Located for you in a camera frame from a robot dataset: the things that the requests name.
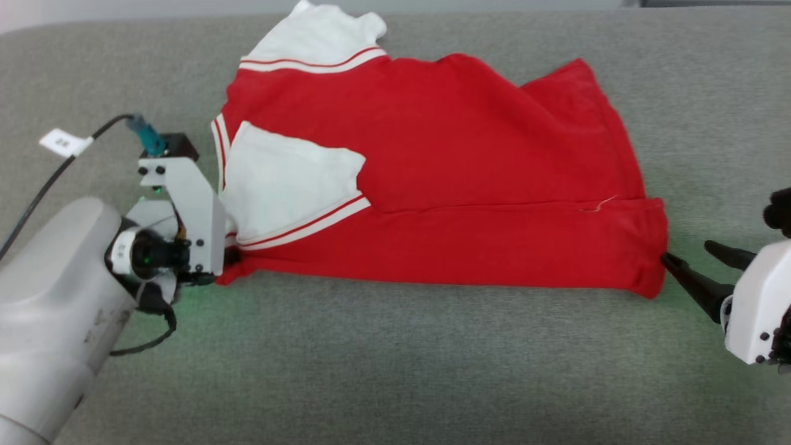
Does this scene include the short black looped cable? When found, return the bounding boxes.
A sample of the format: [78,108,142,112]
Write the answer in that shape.
[109,305,178,358]

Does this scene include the red and white Bulls jersey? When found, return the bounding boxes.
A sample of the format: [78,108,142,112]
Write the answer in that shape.
[210,0,670,300]

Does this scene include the white cable label tag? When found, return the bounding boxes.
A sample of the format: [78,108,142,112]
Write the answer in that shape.
[38,128,94,157]

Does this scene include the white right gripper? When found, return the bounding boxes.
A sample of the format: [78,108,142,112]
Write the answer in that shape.
[661,239,791,367]

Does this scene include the grey partition panel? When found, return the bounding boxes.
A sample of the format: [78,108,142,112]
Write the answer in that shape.
[640,0,791,8]

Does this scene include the teal cable connector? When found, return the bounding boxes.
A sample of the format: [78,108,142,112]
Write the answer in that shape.
[126,114,167,158]

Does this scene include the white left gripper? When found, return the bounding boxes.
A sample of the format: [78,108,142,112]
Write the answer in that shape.
[125,156,242,286]

